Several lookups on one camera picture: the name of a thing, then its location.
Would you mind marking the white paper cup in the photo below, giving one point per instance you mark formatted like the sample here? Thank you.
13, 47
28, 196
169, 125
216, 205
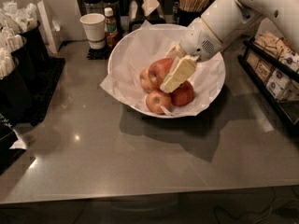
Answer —
94, 28

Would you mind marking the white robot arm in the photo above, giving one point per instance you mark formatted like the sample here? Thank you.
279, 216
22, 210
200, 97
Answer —
219, 25

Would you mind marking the black tray at left edge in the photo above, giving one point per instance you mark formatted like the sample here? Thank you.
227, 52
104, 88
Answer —
11, 145

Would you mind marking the black cutlery cup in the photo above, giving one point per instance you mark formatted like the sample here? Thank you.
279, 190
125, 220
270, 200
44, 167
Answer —
15, 99
18, 56
21, 23

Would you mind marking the red apple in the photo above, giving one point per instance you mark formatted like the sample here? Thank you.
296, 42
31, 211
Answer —
159, 70
145, 83
157, 100
183, 94

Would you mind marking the small black coaster mat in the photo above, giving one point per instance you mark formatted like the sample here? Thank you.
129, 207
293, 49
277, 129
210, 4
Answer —
99, 54

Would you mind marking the black cutlery cup rear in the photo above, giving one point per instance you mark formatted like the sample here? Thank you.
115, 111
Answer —
21, 23

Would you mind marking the black cutlery cup front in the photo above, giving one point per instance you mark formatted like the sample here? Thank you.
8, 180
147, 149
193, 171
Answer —
15, 99

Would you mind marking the white bowl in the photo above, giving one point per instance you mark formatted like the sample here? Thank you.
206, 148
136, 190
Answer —
124, 62

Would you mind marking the black cutlery cup middle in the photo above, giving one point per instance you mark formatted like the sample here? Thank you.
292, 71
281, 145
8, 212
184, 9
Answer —
18, 56

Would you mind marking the black condiment packet rack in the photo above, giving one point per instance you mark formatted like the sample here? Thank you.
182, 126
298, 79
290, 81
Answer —
273, 66

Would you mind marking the black napkin holder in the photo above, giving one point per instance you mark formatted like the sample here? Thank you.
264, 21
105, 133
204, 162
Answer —
145, 10

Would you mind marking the black cup of wooden stirrers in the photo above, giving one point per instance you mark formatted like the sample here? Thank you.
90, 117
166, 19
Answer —
189, 10

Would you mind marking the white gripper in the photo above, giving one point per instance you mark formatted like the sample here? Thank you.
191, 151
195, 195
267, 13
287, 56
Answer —
199, 40

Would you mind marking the small brown sauce bottle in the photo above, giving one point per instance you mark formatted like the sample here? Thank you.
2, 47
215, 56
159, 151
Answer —
112, 34

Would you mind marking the white paper bowl liner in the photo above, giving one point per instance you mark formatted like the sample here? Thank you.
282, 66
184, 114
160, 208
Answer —
134, 62

